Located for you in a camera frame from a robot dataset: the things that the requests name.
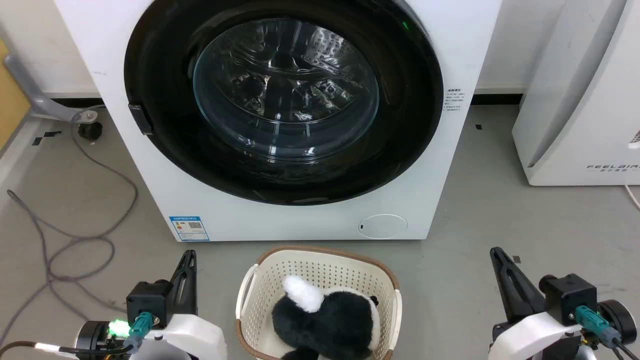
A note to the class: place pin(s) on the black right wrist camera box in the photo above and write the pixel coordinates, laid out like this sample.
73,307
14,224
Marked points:
570,297

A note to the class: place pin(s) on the grey metal chair leg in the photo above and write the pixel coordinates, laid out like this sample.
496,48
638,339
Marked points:
30,92

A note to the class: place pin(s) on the white air purifier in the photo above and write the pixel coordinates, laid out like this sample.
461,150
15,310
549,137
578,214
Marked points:
585,125

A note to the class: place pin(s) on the white front-load washing machine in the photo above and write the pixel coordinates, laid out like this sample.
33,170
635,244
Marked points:
300,222

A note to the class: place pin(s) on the small text sticker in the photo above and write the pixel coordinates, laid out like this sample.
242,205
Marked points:
454,99

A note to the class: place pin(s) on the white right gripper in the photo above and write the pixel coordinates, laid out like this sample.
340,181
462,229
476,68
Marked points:
530,337

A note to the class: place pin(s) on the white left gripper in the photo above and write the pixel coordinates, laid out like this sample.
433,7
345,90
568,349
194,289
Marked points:
192,337

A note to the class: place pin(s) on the blue energy label sticker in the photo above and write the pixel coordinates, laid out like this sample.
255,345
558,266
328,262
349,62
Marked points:
189,229

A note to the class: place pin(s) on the round white filter cover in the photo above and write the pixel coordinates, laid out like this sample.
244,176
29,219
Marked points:
382,226

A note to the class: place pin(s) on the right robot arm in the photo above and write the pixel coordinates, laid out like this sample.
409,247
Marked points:
620,320

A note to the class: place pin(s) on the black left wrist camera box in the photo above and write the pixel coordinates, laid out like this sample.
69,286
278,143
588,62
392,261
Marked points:
147,300

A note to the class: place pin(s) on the yellow wooden board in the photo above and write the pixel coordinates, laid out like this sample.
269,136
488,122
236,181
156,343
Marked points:
11,100

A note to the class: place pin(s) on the black caster wheel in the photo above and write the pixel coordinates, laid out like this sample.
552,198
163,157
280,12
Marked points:
90,131

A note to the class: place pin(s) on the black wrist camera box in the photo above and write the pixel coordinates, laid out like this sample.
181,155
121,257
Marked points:
570,297
147,300

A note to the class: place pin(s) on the round black glass washer door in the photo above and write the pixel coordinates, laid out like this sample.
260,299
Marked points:
160,75

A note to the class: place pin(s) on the cream laundry basket brown rim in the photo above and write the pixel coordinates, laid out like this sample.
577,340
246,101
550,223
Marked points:
320,264

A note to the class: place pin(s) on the black and white plush toy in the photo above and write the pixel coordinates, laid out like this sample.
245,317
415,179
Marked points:
325,320

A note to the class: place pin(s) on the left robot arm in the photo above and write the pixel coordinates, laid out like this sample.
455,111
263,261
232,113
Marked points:
92,337

